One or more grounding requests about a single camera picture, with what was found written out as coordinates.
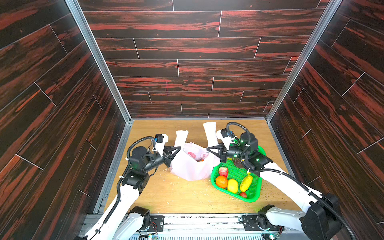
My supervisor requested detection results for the small yellow fake banana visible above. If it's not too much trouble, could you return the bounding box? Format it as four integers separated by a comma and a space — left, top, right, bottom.
240, 175, 253, 193

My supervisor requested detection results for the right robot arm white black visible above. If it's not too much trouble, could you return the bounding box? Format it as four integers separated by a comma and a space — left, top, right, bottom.
208, 129, 356, 240

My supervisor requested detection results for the orange fake orange left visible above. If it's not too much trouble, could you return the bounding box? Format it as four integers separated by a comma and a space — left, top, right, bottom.
215, 175, 228, 189

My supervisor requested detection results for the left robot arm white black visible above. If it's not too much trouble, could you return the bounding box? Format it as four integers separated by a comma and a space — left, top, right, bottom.
75, 145, 181, 240

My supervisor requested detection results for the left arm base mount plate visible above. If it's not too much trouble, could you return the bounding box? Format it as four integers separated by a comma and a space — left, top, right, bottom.
139, 215, 165, 233

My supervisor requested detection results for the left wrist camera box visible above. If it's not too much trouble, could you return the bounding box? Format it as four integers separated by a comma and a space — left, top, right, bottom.
154, 134, 169, 156

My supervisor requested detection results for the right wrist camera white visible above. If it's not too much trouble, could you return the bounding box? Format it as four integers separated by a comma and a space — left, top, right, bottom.
216, 129, 237, 150

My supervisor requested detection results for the green plastic perforated basket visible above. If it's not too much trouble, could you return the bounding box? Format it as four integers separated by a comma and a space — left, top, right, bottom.
211, 147, 265, 203

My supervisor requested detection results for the pink printed plastic bag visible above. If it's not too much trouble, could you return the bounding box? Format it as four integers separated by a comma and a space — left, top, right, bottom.
171, 131, 221, 181

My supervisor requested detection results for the red fake dragon fruit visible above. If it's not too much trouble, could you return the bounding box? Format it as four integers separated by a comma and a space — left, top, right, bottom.
187, 152, 209, 163

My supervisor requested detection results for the yellow fake lemon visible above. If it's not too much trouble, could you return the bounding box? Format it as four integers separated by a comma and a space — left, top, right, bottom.
227, 179, 239, 194

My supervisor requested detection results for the metal front rail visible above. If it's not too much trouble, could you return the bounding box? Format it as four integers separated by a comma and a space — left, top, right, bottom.
80, 213, 334, 240

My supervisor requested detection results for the red pink fake apple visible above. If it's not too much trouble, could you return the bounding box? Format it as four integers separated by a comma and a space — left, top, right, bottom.
218, 167, 229, 178

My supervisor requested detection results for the dark brown fake date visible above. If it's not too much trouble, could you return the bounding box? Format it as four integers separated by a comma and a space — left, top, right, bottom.
233, 159, 244, 169

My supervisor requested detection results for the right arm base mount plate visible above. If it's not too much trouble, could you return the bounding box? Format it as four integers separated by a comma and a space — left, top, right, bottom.
239, 214, 285, 232

